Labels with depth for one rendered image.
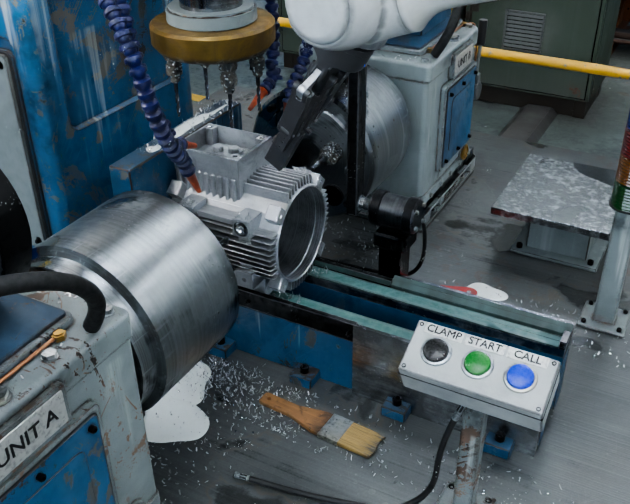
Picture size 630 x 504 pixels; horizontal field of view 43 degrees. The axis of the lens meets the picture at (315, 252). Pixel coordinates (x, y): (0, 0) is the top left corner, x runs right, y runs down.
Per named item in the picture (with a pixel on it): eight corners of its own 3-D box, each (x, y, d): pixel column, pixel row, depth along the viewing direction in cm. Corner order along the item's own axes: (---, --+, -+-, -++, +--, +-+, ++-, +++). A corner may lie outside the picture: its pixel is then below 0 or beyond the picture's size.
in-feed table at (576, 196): (484, 259, 160) (490, 206, 154) (523, 201, 180) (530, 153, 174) (609, 291, 151) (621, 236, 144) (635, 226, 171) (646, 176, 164)
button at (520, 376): (503, 389, 91) (502, 382, 90) (511, 366, 92) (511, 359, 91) (529, 397, 90) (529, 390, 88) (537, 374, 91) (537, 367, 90)
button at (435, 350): (420, 362, 95) (418, 355, 94) (429, 341, 96) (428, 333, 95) (444, 370, 94) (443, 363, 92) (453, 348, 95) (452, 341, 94)
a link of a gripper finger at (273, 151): (303, 134, 111) (300, 136, 110) (282, 169, 115) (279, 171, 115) (286, 121, 111) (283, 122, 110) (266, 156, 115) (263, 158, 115)
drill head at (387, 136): (230, 220, 151) (221, 93, 138) (331, 140, 182) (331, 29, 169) (350, 253, 141) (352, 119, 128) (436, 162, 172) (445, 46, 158)
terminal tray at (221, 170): (175, 187, 128) (170, 146, 125) (213, 161, 136) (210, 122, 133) (239, 204, 124) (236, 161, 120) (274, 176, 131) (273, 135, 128)
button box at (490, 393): (402, 386, 98) (396, 367, 94) (423, 337, 101) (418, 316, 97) (542, 434, 91) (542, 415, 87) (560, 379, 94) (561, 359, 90)
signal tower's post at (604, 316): (575, 325, 142) (621, 99, 120) (586, 302, 148) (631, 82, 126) (622, 338, 139) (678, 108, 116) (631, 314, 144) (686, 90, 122)
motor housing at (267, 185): (169, 281, 133) (156, 177, 123) (232, 229, 148) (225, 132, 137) (273, 314, 125) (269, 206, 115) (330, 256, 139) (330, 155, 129)
